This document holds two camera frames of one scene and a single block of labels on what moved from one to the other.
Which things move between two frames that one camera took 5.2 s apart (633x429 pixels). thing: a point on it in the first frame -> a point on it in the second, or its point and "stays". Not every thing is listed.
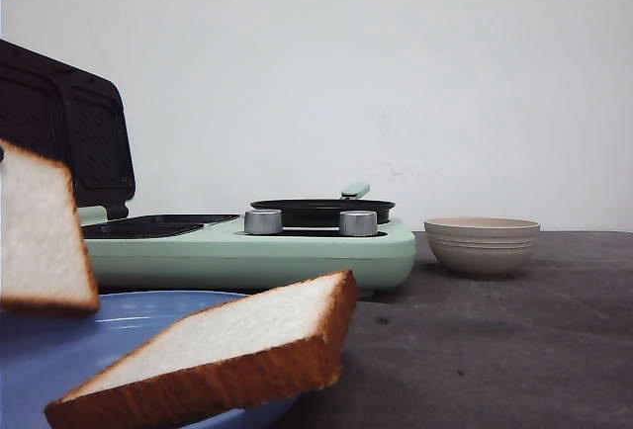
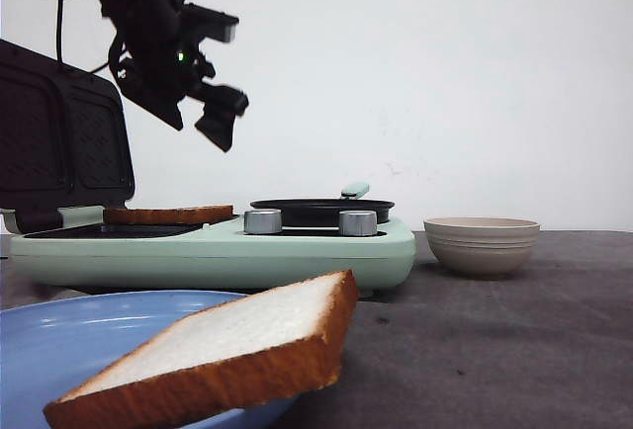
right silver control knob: x=358 y=223 stays
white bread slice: x=285 y=343 stays
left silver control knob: x=263 y=221 stays
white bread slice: x=45 y=257 -> x=167 y=214
